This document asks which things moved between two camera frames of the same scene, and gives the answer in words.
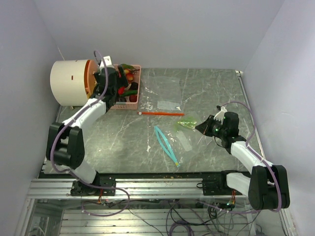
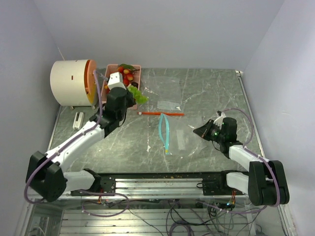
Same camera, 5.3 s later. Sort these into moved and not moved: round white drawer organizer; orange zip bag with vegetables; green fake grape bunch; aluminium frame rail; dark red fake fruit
Moved: green fake grape bunch
Not moved: orange zip bag with vegetables; dark red fake fruit; round white drawer organizer; aluminium frame rail
